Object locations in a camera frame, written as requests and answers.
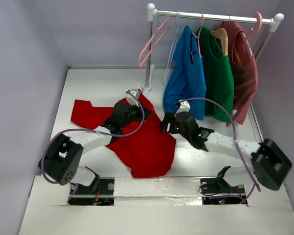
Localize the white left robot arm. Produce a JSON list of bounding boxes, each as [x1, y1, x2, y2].
[[39, 102, 152, 193]]

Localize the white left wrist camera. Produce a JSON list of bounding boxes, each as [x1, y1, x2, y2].
[[125, 89, 141, 107]]

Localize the blue t-shirt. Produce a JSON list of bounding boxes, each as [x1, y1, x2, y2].
[[163, 26, 206, 113]]

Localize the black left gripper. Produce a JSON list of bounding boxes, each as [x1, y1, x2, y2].
[[120, 100, 151, 129]]

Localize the white and chrome clothes rack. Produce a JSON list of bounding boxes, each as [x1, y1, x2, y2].
[[139, 3, 284, 96]]

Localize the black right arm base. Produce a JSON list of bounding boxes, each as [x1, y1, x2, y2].
[[198, 166, 247, 206]]

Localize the thin pink wire hanger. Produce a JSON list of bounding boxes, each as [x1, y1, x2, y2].
[[196, 12, 204, 58]]

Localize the dusty red t-shirt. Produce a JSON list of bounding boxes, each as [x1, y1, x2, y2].
[[219, 21, 258, 125]]

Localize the green t-shirt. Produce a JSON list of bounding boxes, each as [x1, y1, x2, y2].
[[198, 26, 234, 122]]

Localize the wooden hanger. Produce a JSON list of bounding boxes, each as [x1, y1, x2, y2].
[[210, 28, 228, 56]]

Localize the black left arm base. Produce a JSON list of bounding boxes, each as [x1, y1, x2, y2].
[[68, 177, 115, 206]]

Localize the light blue wire hanger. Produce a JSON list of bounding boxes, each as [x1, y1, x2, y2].
[[163, 10, 181, 85]]

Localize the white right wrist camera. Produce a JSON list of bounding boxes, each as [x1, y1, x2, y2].
[[175, 100, 191, 115]]

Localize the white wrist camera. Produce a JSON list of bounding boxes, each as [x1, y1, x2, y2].
[[125, 89, 141, 107], [175, 100, 191, 115]]

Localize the thick pink plastic hanger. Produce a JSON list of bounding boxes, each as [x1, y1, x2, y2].
[[245, 12, 262, 41]]

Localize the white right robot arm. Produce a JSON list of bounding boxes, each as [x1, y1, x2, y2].
[[160, 112, 292, 191]]

